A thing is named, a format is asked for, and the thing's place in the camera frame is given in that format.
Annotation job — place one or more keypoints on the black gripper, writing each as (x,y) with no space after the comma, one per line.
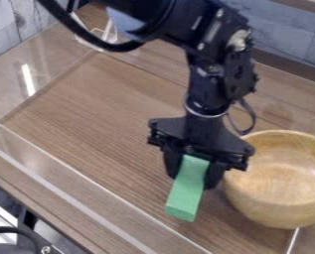
(204,138)

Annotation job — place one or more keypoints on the green rectangular stick block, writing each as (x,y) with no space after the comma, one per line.
(186,190)

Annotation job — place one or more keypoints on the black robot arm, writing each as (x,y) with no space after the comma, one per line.
(213,34)

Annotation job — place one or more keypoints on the wooden bowl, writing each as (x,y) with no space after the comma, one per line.
(273,192)

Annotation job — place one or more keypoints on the clear acrylic front wall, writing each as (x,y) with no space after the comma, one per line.
(103,223)

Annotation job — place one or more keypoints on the black table leg frame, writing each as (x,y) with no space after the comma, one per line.
(19,239)

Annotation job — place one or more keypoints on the clear acrylic corner bracket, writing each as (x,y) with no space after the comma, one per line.
(107,34)

